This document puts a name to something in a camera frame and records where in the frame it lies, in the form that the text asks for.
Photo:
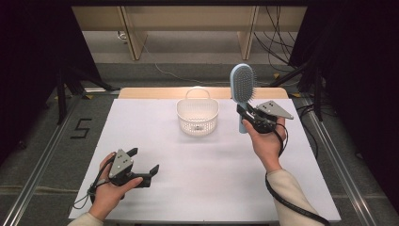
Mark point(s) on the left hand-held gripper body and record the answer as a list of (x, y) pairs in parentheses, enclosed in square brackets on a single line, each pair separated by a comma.
[(120, 163)]

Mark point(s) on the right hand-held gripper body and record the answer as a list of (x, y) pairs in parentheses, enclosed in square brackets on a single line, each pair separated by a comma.
[(273, 109)]

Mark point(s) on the light blue hairbrush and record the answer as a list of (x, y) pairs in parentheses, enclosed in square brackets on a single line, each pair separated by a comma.
[(242, 83)]

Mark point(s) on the white plastic basket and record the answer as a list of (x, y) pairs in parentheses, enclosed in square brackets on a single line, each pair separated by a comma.
[(197, 116)]

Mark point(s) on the person's left hand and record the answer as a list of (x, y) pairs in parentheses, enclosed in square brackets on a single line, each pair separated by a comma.
[(106, 193)]

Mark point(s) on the person's right hand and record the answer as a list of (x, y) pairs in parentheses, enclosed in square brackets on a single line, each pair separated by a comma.
[(266, 144)]

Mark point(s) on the white table sheet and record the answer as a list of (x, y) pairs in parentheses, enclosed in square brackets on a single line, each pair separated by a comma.
[(194, 175)]

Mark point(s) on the black metal stand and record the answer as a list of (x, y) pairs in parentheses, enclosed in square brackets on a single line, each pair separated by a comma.
[(61, 100), (317, 94)]

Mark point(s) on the dark curtain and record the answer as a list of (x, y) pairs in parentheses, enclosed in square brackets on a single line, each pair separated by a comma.
[(360, 78), (34, 62)]

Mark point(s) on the beige wooden desk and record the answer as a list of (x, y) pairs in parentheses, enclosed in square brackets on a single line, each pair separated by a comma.
[(188, 19)]

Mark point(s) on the metal floor rail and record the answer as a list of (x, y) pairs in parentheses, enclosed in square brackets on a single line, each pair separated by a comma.
[(338, 163), (40, 166)]

